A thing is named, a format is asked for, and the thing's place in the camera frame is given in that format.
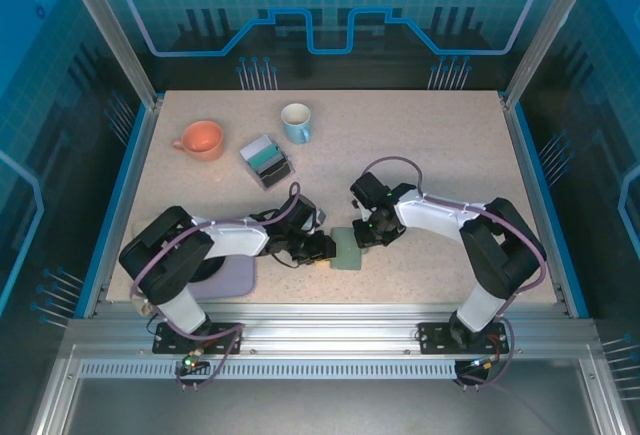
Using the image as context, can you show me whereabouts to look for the green card holder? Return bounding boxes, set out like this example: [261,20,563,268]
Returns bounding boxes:
[329,226,364,272]

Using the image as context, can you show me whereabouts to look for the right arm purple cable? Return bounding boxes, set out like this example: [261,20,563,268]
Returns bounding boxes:
[361,156,549,392]

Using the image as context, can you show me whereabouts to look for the light blue mug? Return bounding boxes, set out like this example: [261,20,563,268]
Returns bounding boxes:
[279,102,313,145]

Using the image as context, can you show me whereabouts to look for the orange cup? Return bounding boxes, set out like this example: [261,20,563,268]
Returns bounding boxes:
[171,120,225,162]

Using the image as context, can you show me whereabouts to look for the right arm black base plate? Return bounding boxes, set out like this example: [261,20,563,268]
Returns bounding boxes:
[417,321,512,356]

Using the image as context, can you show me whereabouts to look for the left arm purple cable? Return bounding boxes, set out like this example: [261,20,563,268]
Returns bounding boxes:
[130,182,302,392]

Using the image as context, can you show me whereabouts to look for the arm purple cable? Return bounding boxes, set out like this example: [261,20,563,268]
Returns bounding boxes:
[361,156,549,392]
[130,182,302,392]

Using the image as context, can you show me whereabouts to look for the aluminium frame rail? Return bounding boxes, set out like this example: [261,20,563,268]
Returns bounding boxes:
[63,302,597,357]

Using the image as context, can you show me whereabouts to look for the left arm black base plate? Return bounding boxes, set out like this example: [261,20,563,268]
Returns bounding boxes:
[152,321,245,356]

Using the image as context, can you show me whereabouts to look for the slotted grey cable duct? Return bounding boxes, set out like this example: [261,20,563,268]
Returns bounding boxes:
[77,358,462,381]

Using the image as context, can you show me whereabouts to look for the teal credit card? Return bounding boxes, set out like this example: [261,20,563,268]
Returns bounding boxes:
[248,143,284,170]

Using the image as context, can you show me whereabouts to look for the aluminium frame post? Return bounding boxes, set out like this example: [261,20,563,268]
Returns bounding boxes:
[501,0,589,112]
[54,0,164,112]

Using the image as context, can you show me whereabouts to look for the purple mat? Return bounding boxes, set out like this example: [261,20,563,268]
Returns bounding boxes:
[189,256,258,300]

